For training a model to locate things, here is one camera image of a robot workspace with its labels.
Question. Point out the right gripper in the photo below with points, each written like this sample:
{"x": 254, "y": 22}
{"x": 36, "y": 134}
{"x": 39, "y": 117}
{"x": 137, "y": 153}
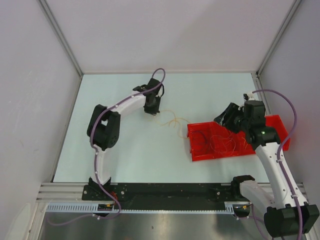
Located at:
{"x": 231, "y": 110}

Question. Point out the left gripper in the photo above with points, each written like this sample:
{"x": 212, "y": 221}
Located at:
{"x": 155, "y": 110}

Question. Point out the red plastic bin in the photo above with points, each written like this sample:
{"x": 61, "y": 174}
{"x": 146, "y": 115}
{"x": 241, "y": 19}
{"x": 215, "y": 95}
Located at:
{"x": 209, "y": 141}

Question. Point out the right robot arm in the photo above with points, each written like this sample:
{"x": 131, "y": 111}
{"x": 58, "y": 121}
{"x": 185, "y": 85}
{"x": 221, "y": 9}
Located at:
{"x": 286, "y": 211}

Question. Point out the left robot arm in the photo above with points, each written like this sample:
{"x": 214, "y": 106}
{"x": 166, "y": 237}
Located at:
{"x": 104, "y": 126}

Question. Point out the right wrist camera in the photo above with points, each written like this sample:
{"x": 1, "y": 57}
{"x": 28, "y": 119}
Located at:
{"x": 249, "y": 96}

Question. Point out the grey slotted cable duct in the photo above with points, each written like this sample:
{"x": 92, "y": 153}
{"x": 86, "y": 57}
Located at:
{"x": 100, "y": 208}

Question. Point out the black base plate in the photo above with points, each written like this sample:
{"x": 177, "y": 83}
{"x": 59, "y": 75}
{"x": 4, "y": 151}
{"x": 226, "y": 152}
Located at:
{"x": 151, "y": 203}

